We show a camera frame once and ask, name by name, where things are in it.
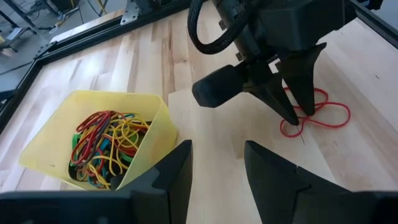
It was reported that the red thin rubber band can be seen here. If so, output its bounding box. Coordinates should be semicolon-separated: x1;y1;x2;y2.
279;86;352;139
70;124;108;166
76;110;118;134

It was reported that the yellow plastic bin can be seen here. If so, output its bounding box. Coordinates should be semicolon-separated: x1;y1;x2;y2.
18;90;178;191

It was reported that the green wide rubber band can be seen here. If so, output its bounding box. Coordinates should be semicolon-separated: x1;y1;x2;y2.
70;133;82;167

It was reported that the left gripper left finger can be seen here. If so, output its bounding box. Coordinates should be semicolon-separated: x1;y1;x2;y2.
111;140;193;224

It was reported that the large black rubber band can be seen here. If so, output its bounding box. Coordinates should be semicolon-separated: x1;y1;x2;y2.
67;161;125;189

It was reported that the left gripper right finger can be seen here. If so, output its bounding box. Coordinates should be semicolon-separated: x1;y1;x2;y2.
244;140;351;224

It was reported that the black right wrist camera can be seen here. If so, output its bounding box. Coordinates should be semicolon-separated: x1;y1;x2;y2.
259;0;357;52

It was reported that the black aluminium table frame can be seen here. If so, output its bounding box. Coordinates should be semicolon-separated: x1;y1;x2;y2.
0;0;398;134

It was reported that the grey metal bracket plate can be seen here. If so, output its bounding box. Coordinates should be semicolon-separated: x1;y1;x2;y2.
120;0;141;26

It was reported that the dark brown rubber band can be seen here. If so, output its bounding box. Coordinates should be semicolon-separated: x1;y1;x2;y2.
91;116;111;150

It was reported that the yellow thin rubber band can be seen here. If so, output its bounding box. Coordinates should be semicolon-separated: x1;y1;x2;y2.
77;155;113;189
107;113;150;151

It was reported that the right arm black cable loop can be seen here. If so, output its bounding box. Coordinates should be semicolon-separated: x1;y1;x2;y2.
187;0;249;55

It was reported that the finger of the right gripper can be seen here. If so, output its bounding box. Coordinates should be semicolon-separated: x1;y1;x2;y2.
275;42;326;116
245;73;300;126

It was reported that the black cart beam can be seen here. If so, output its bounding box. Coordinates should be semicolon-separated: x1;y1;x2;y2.
0;0;40;53

